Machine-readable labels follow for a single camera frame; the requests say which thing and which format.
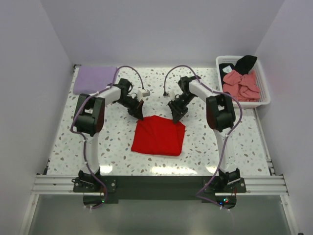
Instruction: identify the folded lilac t shirt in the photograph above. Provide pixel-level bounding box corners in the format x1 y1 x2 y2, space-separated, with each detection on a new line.
73 66 117 94

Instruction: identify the black t shirt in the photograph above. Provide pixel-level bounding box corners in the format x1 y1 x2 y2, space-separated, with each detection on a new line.
216 55 257 80

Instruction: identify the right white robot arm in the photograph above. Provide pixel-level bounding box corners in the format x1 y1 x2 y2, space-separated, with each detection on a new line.
168 76 240 192

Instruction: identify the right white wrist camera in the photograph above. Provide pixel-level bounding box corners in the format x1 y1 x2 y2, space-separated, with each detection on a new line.
169 91 176 100

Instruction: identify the red t shirt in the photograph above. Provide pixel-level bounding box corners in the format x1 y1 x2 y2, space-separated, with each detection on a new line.
131 116 185 156

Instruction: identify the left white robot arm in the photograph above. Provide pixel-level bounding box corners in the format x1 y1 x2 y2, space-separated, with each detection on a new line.
70 78 146 193

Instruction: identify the pink t shirt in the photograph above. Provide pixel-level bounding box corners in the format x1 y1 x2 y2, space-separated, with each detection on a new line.
223 70 261 102

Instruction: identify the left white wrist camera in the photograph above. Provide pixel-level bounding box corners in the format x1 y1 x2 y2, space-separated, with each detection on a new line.
137 89 150 99

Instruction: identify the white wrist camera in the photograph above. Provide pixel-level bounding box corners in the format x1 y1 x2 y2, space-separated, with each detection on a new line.
169 91 176 100
137 89 150 99

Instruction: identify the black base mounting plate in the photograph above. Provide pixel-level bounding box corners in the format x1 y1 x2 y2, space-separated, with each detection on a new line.
71 174 246 208

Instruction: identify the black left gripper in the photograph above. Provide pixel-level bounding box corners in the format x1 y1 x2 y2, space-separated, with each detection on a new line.
116 96 144 120

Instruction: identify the aluminium frame rail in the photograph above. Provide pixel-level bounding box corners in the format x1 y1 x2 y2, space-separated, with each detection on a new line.
31 175 288 198

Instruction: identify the white plastic laundry basket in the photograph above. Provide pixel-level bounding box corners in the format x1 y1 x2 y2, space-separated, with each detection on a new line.
216 56 270 108

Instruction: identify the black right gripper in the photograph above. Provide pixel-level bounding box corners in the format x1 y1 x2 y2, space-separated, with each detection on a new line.
168 93 196 124

